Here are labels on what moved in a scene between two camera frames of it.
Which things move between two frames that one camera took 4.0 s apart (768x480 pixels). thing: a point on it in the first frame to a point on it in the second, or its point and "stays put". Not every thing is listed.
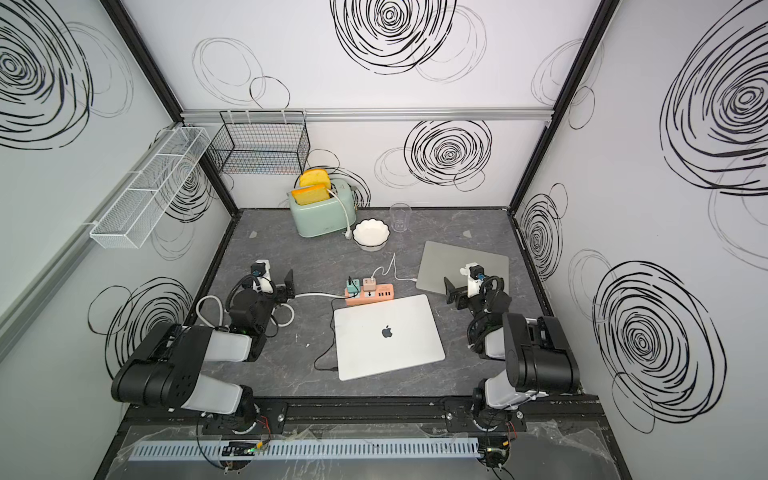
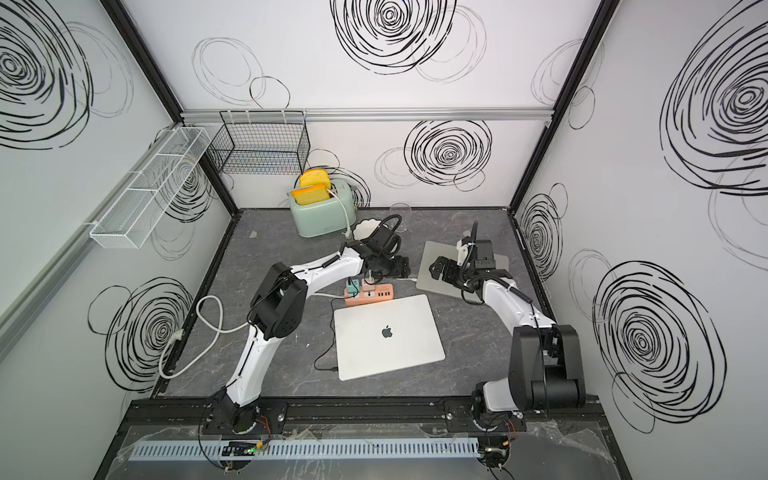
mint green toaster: (326, 217) stays put
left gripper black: (287, 288) to (402, 265)
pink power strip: (382, 292) stays put
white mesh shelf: (141, 200) stays put
